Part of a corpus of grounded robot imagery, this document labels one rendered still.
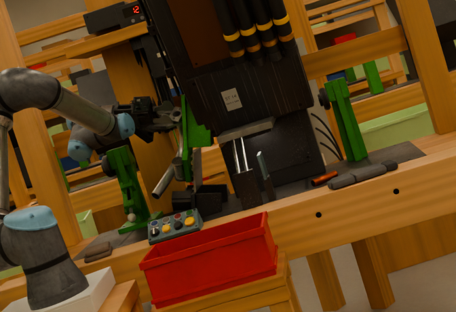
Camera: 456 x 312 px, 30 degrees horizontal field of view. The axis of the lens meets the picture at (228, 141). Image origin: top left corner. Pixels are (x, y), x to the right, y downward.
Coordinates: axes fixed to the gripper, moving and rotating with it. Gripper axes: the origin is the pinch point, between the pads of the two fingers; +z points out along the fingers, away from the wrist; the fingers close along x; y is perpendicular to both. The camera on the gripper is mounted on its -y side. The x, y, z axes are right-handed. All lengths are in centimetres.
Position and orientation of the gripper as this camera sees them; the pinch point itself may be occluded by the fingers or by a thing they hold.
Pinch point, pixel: (179, 118)
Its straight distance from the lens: 268.4
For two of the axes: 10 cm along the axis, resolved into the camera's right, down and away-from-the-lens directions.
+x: 0.4, -7.7, 6.4
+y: -1.0, -6.4, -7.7
